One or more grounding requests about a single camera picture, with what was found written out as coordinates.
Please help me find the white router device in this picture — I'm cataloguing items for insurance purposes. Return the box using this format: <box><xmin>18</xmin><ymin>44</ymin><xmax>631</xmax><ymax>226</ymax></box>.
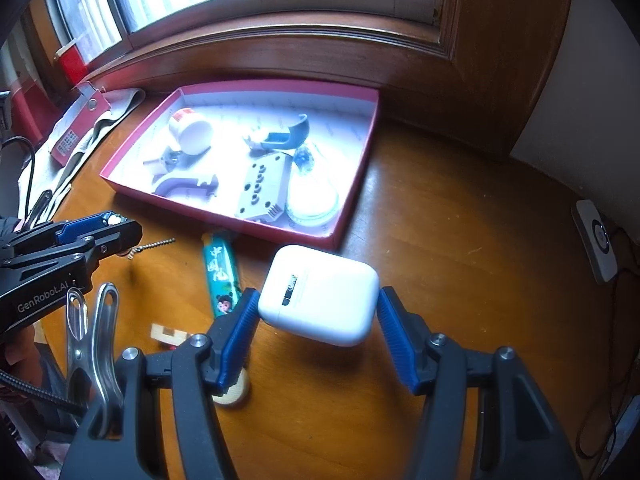
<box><xmin>572</xmin><ymin>200</ymin><xmax>618</xmax><ymax>284</ymax></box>

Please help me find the white earbuds case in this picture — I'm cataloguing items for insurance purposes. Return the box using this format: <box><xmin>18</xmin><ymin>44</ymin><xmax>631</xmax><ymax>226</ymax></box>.
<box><xmin>258</xmin><ymin>245</ymin><xmax>380</xmax><ymax>347</ymax></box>

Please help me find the blue curved plastic hook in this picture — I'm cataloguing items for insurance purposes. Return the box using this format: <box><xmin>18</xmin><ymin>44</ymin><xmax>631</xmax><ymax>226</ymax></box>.
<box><xmin>244</xmin><ymin>114</ymin><xmax>310</xmax><ymax>152</ymax></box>

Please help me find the pink shallow cardboard box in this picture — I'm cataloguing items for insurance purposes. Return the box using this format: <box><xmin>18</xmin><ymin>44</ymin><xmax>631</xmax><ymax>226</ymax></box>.
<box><xmin>100</xmin><ymin>79</ymin><xmax>380</xmax><ymax>249</ymax></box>

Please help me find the grey cloth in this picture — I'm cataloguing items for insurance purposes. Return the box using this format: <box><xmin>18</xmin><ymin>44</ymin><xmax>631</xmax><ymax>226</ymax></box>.
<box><xmin>18</xmin><ymin>88</ymin><xmax>145</xmax><ymax>214</ymax></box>

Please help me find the metal clip right wrist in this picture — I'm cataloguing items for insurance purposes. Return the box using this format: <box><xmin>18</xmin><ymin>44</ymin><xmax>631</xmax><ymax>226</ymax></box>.
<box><xmin>64</xmin><ymin>282</ymin><xmax>124</xmax><ymax>439</ymax></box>

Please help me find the grey perforated plastic block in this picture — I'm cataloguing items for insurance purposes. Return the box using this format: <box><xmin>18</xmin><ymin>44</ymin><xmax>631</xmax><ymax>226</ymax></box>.
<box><xmin>236</xmin><ymin>152</ymin><xmax>293</xmax><ymax>223</ymax></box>

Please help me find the clear round plastic lid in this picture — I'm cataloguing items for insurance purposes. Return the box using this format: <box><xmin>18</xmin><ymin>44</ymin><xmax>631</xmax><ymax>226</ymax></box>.
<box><xmin>285</xmin><ymin>142</ymin><xmax>338</xmax><ymax>229</ymax></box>

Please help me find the red container on sill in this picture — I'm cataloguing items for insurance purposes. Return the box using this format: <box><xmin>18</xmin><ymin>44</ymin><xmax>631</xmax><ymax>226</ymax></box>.
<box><xmin>53</xmin><ymin>39</ymin><xmax>89</xmax><ymax>86</ymax></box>

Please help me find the wooden window frame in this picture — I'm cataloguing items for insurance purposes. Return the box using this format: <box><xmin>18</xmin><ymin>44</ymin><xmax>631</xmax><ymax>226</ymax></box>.
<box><xmin>29</xmin><ymin>0</ymin><xmax>576</xmax><ymax>156</ymax></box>

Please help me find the white jar orange label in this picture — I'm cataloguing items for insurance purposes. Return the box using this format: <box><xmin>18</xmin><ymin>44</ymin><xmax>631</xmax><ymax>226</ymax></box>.
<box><xmin>168</xmin><ymin>107</ymin><xmax>213</xmax><ymax>156</ymax></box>

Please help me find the black braided cable right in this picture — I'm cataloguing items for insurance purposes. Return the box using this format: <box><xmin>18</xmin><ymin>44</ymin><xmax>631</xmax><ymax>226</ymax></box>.
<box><xmin>0</xmin><ymin>367</ymin><xmax>89</xmax><ymax>418</ymax></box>

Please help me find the green cartoon lighter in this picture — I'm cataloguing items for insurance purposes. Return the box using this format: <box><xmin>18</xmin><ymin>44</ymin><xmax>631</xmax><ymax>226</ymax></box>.
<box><xmin>202</xmin><ymin>232</ymin><xmax>242</xmax><ymax>318</ymax></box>

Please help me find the black braided cable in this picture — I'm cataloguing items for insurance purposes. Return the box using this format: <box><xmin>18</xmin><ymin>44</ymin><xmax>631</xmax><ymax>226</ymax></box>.
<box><xmin>0</xmin><ymin>367</ymin><xmax>89</xmax><ymax>418</ymax></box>
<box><xmin>0</xmin><ymin>135</ymin><xmax>53</xmax><ymax>231</ymax></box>

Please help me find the green cartoon keychain figure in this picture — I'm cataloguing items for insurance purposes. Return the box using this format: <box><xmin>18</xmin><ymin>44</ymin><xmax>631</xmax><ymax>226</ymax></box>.
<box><xmin>126</xmin><ymin>237</ymin><xmax>176</xmax><ymax>261</ymax></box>

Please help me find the wooden puzzle piece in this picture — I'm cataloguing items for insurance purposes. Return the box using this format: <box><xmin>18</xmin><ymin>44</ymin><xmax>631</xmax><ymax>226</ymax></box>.
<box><xmin>150</xmin><ymin>323</ymin><xmax>192</xmax><ymax>349</ymax></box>

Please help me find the round wooden disc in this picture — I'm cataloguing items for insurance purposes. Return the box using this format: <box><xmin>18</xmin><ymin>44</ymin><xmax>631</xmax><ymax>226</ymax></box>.
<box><xmin>212</xmin><ymin>368</ymin><xmax>250</xmax><ymax>408</ymax></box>

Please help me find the black braided cable left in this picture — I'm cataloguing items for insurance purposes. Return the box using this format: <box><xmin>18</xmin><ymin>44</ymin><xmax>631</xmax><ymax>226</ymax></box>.
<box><xmin>0</xmin><ymin>135</ymin><xmax>53</xmax><ymax>231</ymax></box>

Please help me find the red booklet package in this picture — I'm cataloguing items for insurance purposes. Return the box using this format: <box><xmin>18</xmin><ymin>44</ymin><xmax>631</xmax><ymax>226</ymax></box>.
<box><xmin>50</xmin><ymin>82</ymin><xmax>111</xmax><ymax>167</ymax></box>

